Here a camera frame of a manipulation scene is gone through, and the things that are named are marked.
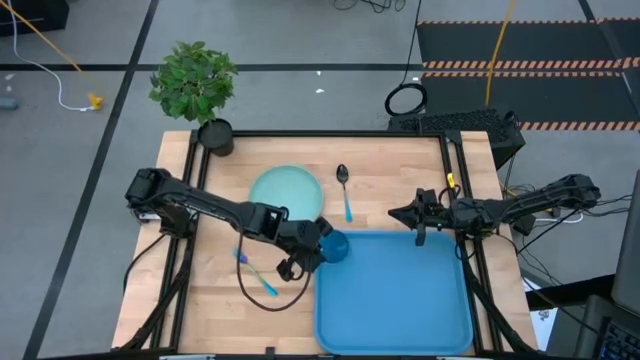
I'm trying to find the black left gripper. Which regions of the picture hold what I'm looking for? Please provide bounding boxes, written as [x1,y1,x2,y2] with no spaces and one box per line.
[277,217,335,283]

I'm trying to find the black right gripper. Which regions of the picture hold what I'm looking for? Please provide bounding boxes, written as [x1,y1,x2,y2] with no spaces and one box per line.
[387,188,457,248]

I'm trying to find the blue plastic cup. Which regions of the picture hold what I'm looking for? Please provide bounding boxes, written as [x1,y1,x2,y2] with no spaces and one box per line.
[319,229,351,265]

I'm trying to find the light green round plate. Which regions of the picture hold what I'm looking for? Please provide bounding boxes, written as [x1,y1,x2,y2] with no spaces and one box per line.
[248,164,325,224]

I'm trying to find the fork green blue handle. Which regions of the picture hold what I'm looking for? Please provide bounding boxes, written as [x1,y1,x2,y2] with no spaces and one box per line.
[232,248,280,299]

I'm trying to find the black spoon blue handle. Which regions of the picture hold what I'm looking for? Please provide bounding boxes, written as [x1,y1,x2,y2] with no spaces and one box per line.
[335,163,354,224]

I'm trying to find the blue plastic tray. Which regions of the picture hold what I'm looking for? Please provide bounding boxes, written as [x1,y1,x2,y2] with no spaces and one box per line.
[313,229,475,357]

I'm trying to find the black perforated box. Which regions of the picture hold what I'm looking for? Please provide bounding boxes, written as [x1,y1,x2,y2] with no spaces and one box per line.
[387,108,527,171]

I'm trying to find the white paper sheet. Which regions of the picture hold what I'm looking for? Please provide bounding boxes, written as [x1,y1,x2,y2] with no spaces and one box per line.
[521,276,559,352]

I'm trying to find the green potted plant black pot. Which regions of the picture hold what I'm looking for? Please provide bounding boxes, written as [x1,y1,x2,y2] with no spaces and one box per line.
[148,40,239,158]

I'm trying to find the black mat hazard stripes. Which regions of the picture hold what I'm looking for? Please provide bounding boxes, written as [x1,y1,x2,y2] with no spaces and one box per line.
[415,17,640,133]

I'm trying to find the grey monitor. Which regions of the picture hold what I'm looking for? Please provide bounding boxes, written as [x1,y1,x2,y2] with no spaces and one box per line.
[610,169,640,318]

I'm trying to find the black keyboard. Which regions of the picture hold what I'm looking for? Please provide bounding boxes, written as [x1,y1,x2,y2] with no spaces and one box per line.
[596,318,640,360]

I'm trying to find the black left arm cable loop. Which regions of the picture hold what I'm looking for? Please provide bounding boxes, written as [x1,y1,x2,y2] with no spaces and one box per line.
[233,224,314,313]

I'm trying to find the black aluminium table frame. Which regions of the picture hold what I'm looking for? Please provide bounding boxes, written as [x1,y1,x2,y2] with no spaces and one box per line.
[112,128,539,358]

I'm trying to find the black coiled cable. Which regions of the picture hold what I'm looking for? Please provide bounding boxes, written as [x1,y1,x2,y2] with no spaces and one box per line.
[383,0,429,118]

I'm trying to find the black base cable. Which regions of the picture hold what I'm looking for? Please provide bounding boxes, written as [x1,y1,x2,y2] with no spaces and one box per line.
[122,231,170,297]

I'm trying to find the black cable bundle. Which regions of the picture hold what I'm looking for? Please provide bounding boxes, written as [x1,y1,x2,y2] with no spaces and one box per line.
[499,182,634,261]

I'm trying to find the black tangled cables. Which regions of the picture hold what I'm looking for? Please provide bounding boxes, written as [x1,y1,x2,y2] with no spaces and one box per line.
[332,0,408,15]

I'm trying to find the yellow cable with plug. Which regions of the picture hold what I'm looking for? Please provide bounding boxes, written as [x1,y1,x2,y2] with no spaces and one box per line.
[0,0,105,112]

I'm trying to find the white floor cable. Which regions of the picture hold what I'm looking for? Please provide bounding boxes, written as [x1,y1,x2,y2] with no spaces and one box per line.
[6,0,94,113]

